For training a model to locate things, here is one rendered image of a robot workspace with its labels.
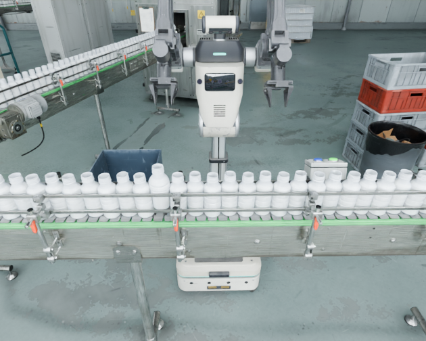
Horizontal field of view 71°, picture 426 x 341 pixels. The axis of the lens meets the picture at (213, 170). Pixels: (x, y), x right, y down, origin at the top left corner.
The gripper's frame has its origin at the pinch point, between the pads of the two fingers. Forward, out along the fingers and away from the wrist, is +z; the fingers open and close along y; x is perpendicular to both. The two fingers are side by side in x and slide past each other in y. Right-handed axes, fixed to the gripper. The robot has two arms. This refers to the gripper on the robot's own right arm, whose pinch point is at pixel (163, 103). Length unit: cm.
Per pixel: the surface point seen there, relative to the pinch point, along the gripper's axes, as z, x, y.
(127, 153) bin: 17, 41, -27
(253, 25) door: -567, 1033, 138
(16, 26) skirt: -549, 994, -780
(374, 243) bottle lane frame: 53, -3, 80
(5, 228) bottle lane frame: 47, -15, -52
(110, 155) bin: 18, 41, -37
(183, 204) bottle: 38.3, -13.2, 10.0
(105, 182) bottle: 30.8, -19.3, -15.0
